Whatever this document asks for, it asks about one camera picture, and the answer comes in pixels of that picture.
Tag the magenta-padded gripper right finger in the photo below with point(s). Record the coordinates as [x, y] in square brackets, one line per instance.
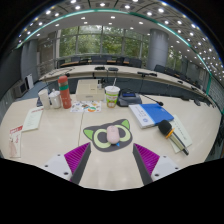
[148, 158]

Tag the white lidded mug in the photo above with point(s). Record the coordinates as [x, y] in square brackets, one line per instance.
[55, 100]

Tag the grey cat-shaped mouse pad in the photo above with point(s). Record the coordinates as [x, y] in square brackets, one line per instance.
[96, 136]

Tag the cream cardboard box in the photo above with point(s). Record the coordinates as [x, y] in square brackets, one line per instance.
[89, 91]

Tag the long curved conference desk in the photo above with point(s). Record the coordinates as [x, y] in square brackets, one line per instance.
[126, 70]

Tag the red bottle with green band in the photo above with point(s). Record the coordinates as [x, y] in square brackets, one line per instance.
[65, 95]

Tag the white paper cup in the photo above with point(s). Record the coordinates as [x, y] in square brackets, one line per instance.
[44, 99]

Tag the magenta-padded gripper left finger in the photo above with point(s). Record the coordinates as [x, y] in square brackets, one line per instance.
[77, 156]

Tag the black gooseneck conference microphone unit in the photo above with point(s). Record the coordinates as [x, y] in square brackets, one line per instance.
[128, 100]

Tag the blue and white book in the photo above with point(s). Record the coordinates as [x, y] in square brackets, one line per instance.
[155, 113]

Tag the white green-edged booklet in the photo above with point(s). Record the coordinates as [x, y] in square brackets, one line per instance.
[32, 119]

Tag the colourful sticker sheet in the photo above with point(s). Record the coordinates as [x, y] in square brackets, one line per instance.
[86, 106]

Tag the round ceiling lights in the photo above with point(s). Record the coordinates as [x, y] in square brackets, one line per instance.
[102, 4]

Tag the printed paper cup with straw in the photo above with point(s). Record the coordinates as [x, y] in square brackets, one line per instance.
[112, 97]

